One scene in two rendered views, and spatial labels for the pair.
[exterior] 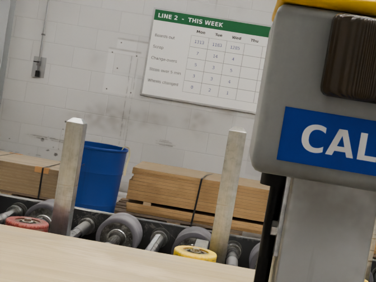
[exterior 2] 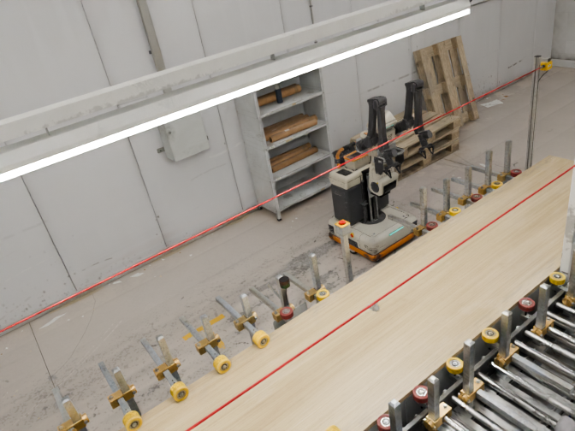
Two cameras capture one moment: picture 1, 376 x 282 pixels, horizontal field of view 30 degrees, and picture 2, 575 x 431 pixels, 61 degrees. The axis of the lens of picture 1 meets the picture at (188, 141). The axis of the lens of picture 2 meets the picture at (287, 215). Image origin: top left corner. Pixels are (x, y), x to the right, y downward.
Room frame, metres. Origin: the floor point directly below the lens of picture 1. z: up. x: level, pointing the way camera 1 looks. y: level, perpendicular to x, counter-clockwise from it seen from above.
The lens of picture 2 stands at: (2.24, -1.80, 2.81)
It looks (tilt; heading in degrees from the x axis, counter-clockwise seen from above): 30 degrees down; 145
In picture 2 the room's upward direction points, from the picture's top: 11 degrees counter-clockwise
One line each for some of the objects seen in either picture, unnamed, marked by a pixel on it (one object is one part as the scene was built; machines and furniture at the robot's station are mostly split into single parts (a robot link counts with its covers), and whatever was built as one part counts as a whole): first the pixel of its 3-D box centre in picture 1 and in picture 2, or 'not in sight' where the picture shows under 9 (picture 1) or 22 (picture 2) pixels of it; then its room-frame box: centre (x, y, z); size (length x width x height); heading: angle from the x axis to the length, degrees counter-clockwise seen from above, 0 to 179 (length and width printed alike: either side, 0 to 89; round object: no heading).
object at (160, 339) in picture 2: not in sight; (172, 369); (0.21, -1.32, 0.92); 0.04 x 0.04 x 0.48; 86
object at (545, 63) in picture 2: not in sight; (536, 120); (0.47, 1.98, 1.20); 0.15 x 0.12 x 1.00; 86
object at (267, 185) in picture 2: not in sight; (287, 141); (-2.02, 1.34, 0.78); 0.90 x 0.45 x 1.55; 86
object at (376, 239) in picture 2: not in sight; (372, 227); (-0.70, 1.21, 0.16); 0.67 x 0.64 x 0.25; 176
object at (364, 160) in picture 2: not in sight; (357, 159); (-0.81, 1.22, 0.87); 0.23 x 0.15 x 0.11; 86
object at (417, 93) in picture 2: not in sight; (417, 107); (-0.23, 1.40, 1.40); 0.11 x 0.06 x 0.43; 86
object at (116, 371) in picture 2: not in sight; (131, 401); (0.19, -1.57, 0.88); 0.04 x 0.04 x 0.48; 86
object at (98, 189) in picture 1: (92, 183); not in sight; (5.98, 0.75, 0.36); 0.59 x 0.57 x 0.73; 176
